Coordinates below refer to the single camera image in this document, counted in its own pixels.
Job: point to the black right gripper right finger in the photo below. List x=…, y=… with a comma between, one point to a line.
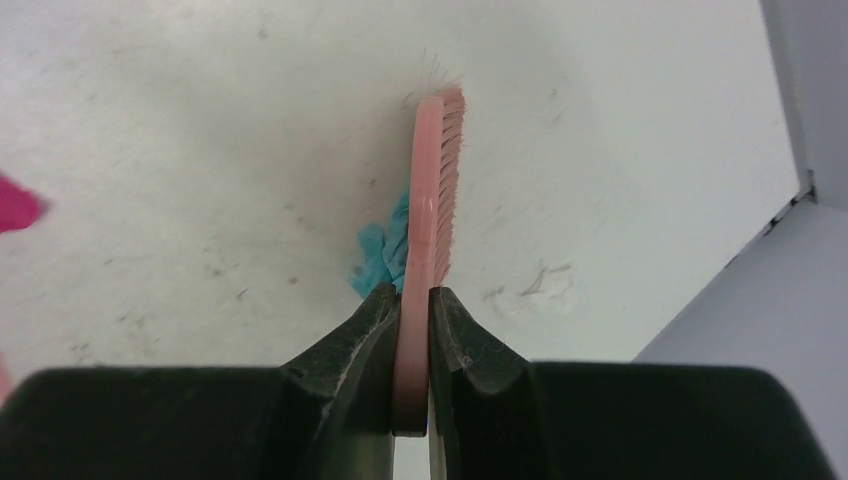
x=497, y=415

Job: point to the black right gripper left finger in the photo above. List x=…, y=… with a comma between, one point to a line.
x=323, y=415

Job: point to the pink hand brush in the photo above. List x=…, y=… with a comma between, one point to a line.
x=437, y=142

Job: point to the magenta scrap near right arm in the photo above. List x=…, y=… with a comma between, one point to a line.
x=20, y=207

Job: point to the cyan paper scrap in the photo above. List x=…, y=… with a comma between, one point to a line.
x=384, y=250

